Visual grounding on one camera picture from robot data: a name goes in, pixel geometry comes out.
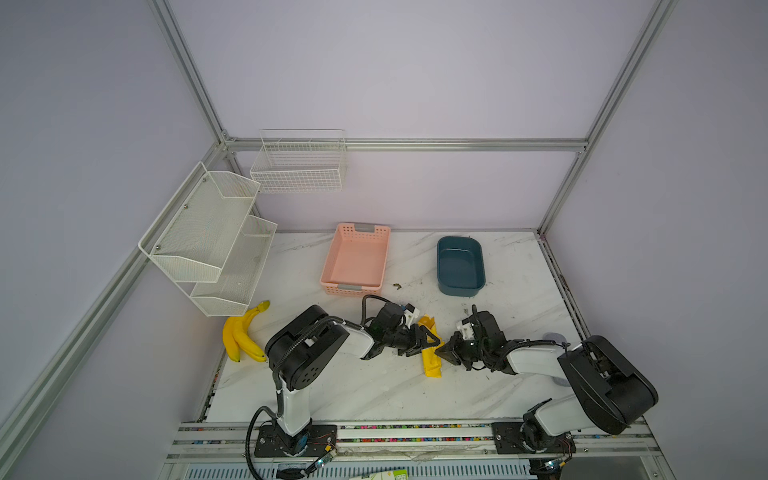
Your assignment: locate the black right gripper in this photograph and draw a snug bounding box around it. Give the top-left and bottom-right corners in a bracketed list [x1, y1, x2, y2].
[434, 332, 489, 370]

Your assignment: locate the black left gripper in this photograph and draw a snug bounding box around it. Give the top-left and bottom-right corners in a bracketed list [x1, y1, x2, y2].
[384, 324, 440, 359]

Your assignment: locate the yellow paper napkin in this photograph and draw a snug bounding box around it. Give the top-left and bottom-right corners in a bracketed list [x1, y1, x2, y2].
[418, 316, 442, 378]

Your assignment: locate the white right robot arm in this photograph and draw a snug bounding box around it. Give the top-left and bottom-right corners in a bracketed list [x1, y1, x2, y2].
[436, 309, 659, 453]

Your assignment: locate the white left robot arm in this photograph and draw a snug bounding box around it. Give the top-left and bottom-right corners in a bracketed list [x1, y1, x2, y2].
[244, 294, 441, 479]

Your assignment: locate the teal oval plastic tub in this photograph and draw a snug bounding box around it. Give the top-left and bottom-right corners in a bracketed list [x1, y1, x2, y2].
[436, 236, 486, 297]

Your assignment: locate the pink perforated plastic basket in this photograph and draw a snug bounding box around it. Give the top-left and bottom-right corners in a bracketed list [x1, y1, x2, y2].
[320, 223, 391, 297]

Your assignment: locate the grey oval case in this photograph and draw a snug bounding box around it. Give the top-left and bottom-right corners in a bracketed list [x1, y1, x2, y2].
[543, 332, 567, 343]

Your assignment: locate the yellow banana toy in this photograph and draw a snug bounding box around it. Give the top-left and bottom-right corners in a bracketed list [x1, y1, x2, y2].
[222, 300, 270, 363]

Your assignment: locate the white mesh shelf lower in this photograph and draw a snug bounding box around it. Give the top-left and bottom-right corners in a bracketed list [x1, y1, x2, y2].
[191, 215, 277, 317]

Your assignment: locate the white mesh shelf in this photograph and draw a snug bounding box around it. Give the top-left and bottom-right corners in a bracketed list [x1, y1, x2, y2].
[138, 163, 260, 283]
[191, 215, 277, 317]

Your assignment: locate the white mesh shelf upper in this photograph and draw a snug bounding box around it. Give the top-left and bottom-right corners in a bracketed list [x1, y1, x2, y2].
[138, 163, 260, 283]

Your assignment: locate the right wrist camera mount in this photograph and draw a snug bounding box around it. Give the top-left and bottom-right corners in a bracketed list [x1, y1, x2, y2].
[457, 319, 475, 341]

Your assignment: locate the white wire wall basket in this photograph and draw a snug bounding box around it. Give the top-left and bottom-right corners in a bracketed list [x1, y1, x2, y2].
[250, 129, 347, 194]

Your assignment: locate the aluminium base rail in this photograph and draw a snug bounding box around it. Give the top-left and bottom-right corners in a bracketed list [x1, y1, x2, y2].
[166, 419, 662, 463]

